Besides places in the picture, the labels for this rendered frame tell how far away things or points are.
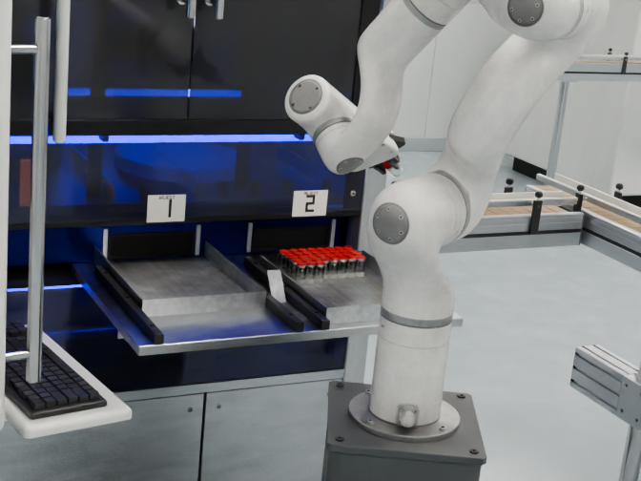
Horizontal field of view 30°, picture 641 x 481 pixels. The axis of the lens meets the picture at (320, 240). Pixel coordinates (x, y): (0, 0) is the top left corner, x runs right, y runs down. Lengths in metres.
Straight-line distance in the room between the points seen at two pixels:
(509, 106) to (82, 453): 1.36
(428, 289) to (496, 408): 2.42
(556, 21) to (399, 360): 0.61
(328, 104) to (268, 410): 1.09
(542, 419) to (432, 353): 2.35
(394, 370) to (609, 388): 1.44
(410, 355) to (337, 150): 0.35
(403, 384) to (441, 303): 0.15
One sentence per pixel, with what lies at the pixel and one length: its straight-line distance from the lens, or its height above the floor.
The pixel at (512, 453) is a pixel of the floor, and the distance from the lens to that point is 4.00.
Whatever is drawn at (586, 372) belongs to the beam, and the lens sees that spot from 3.39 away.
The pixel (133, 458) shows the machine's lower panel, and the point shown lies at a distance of 2.77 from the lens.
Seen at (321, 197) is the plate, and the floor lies 1.03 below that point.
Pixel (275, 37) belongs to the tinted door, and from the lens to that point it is 2.59.
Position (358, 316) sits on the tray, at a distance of 2.40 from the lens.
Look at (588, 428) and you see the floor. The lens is 4.29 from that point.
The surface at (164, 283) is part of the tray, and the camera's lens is 2.52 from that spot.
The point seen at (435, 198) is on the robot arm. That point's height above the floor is 1.26.
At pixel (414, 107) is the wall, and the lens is 8.24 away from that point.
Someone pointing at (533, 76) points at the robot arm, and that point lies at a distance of 1.81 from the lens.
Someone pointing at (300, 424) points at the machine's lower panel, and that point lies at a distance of 2.91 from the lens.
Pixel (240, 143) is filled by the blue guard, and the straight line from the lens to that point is 2.59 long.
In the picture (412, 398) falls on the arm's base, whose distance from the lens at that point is 1.98.
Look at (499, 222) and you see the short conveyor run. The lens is 3.12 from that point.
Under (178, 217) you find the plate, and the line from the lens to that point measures 2.58.
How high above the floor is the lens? 1.71
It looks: 17 degrees down
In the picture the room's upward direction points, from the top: 6 degrees clockwise
